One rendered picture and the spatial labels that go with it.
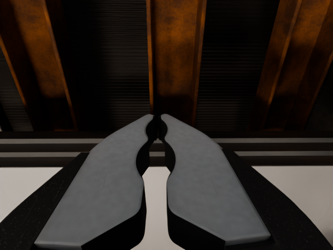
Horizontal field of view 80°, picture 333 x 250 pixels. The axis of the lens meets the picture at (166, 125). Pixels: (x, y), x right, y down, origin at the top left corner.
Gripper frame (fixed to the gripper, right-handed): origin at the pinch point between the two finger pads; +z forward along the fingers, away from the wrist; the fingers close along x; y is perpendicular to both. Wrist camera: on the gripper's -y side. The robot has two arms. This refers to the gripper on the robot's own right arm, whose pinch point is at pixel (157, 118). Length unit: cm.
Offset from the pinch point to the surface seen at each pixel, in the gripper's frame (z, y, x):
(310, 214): 5.9, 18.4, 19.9
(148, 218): 6.1, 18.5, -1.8
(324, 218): 5.9, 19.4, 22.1
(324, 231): 5.9, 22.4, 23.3
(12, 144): 9.6, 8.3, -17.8
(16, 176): 6.2, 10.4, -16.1
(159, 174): 6.1, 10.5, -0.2
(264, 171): 5.9, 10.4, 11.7
